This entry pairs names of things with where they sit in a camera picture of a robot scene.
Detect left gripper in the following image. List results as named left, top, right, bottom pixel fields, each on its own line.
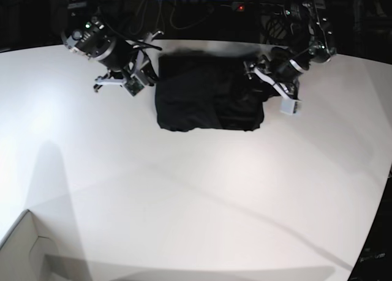
left=243, top=53, right=303, bottom=116

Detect tangled cables on floor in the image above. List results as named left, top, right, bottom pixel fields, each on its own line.
left=128, top=0, right=215, bottom=37

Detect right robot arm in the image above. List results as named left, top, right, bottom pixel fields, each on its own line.
left=61, top=0, right=164, bottom=97

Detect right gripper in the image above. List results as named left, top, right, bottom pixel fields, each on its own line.
left=93, top=30, right=164, bottom=96

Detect black long-sleeve t-shirt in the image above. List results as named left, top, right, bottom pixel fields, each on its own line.
left=155, top=51, right=275, bottom=132

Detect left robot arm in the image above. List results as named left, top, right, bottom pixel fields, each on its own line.
left=244, top=0, right=336, bottom=115

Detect black power strip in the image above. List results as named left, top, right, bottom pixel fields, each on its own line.
left=230, top=2, right=284, bottom=15

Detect white cardboard box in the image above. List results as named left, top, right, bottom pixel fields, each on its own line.
left=1, top=210, right=65, bottom=280

